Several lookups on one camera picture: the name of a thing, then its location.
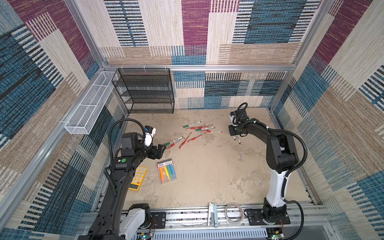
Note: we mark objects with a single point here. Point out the white wire mesh basket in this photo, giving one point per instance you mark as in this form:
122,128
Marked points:
87,112

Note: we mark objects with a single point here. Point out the yellow calculator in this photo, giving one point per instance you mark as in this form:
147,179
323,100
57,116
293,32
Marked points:
138,178

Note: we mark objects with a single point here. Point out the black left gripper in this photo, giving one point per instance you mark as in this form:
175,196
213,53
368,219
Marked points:
152,154

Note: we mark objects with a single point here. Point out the black wire mesh shelf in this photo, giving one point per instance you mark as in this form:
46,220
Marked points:
145,91

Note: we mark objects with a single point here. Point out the metal bracket on rail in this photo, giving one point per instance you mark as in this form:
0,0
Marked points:
212,219

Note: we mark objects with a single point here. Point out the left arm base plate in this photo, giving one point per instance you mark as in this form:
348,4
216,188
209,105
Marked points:
158,220

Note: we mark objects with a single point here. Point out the green marker top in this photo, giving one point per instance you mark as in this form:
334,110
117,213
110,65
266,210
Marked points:
192,124

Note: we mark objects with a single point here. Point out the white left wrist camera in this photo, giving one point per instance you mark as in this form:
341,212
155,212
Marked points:
149,134

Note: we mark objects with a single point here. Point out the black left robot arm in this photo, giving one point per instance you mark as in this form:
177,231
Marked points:
108,224

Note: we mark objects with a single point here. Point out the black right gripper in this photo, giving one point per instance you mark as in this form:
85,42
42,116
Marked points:
232,132

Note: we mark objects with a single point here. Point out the highlighter pack in clear case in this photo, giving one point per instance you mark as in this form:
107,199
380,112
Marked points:
166,171

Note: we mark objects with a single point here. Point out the green marker left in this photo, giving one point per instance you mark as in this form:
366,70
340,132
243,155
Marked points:
174,141

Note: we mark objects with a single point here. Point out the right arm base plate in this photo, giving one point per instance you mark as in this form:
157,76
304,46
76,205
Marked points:
266,216

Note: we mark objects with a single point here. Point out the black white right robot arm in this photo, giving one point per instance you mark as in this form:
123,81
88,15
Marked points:
285,153

